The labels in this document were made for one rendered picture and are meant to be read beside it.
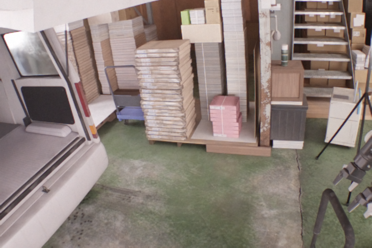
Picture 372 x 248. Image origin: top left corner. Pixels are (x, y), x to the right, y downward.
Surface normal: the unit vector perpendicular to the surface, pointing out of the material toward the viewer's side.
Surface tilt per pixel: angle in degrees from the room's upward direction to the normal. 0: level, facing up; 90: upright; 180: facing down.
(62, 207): 89
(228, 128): 90
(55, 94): 90
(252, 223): 0
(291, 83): 90
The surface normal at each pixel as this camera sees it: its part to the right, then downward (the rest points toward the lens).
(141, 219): -0.11, -0.91
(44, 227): 0.92, 0.02
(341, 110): -0.54, 0.40
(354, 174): -0.08, 0.41
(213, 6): -0.34, 0.40
